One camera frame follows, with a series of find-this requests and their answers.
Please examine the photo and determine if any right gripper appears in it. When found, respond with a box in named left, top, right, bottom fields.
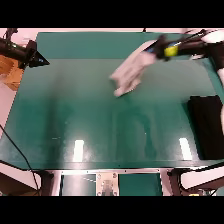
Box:
left=146, top=34, right=179, bottom=62

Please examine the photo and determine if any light grey shirt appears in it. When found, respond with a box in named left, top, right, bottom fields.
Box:
left=109, top=40, right=161, bottom=98

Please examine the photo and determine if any black cable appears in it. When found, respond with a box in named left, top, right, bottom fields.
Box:
left=0, top=123, right=42, bottom=196

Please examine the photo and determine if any silver frame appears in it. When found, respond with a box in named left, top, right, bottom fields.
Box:
left=42, top=168, right=183, bottom=197

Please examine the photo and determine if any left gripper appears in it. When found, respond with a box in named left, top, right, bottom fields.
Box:
left=23, top=40, right=51, bottom=70

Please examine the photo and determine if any black garment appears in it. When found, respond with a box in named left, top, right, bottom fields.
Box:
left=187, top=94, right=224, bottom=161

